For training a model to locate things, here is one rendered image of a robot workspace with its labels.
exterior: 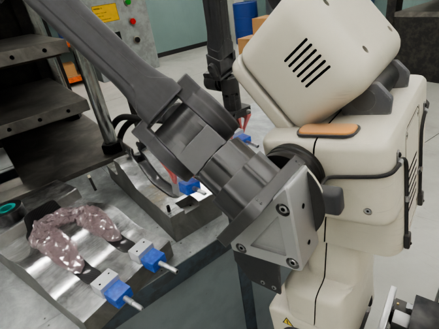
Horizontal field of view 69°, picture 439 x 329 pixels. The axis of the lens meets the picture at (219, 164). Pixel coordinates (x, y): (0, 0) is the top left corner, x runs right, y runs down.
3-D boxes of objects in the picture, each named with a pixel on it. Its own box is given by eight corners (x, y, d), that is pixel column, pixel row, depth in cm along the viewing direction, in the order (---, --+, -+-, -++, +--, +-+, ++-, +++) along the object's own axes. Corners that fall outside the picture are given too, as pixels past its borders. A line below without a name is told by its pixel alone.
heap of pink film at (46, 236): (129, 233, 85) (120, 210, 81) (70, 281, 73) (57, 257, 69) (74, 207, 100) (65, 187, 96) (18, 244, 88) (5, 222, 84)
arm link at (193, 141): (204, 185, 36) (236, 150, 36) (144, 126, 38) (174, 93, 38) (215, 186, 45) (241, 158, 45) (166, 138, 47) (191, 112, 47)
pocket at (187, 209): (201, 211, 90) (199, 201, 88) (185, 220, 88) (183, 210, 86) (192, 204, 93) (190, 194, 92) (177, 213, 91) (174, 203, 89)
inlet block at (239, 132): (264, 151, 104) (262, 136, 101) (253, 156, 101) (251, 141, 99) (238, 140, 113) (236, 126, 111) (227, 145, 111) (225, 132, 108)
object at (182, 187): (215, 200, 79) (212, 180, 77) (198, 207, 76) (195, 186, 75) (188, 187, 89) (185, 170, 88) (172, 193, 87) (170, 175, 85)
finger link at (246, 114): (225, 136, 110) (221, 110, 105) (241, 128, 113) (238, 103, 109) (238, 140, 105) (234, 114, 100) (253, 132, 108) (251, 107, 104)
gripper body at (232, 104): (215, 116, 105) (211, 94, 101) (239, 106, 109) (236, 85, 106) (227, 121, 100) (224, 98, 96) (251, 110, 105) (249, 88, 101)
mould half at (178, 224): (245, 200, 101) (242, 163, 94) (176, 242, 88) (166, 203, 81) (168, 153, 137) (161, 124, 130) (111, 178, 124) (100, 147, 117)
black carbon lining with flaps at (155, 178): (216, 183, 99) (211, 156, 94) (172, 207, 91) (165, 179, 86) (162, 150, 124) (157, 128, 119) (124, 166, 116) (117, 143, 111)
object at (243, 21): (264, 40, 769) (262, -1, 725) (245, 45, 744) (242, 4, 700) (249, 38, 814) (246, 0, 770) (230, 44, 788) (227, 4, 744)
